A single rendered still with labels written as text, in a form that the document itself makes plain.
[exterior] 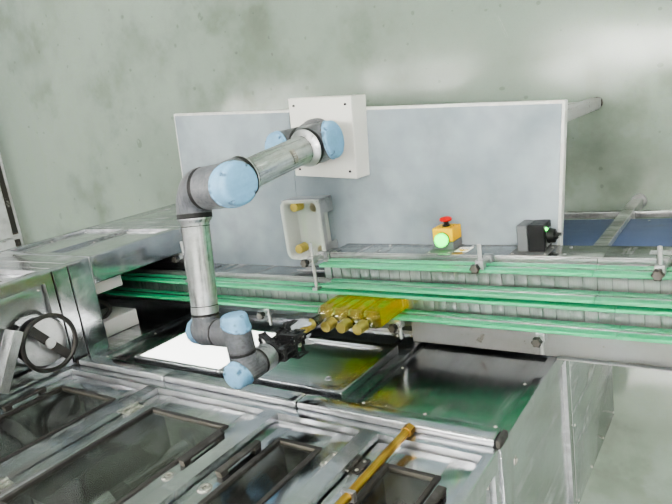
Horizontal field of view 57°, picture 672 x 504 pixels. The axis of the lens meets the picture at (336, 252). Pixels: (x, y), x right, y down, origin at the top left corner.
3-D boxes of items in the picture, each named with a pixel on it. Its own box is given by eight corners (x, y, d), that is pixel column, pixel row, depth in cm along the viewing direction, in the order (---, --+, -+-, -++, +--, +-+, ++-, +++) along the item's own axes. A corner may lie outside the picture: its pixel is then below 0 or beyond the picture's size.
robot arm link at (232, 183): (307, 121, 197) (179, 173, 158) (344, 114, 188) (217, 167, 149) (318, 157, 201) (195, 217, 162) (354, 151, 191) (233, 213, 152)
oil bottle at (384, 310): (394, 306, 206) (361, 329, 189) (392, 290, 205) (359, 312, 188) (409, 307, 203) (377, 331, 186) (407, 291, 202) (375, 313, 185)
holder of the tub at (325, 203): (304, 265, 240) (292, 271, 234) (294, 196, 234) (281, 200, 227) (341, 267, 230) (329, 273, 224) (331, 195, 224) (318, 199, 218)
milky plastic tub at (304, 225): (301, 253, 238) (288, 259, 232) (292, 196, 233) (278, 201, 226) (338, 254, 229) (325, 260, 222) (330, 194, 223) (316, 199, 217)
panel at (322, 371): (202, 329, 248) (134, 363, 221) (201, 322, 248) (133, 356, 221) (399, 353, 198) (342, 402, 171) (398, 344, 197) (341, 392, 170)
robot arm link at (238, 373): (239, 362, 157) (246, 393, 158) (266, 346, 165) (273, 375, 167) (217, 361, 161) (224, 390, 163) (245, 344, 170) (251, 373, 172)
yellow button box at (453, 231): (443, 243, 204) (433, 249, 198) (441, 221, 202) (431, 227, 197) (463, 243, 200) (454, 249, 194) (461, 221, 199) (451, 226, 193)
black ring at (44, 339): (76, 357, 230) (22, 382, 213) (63, 303, 225) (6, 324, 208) (84, 358, 227) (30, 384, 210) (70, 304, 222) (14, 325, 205)
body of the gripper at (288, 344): (310, 351, 180) (285, 369, 170) (287, 349, 184) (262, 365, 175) (306, 327, 178) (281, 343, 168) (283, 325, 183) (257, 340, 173)
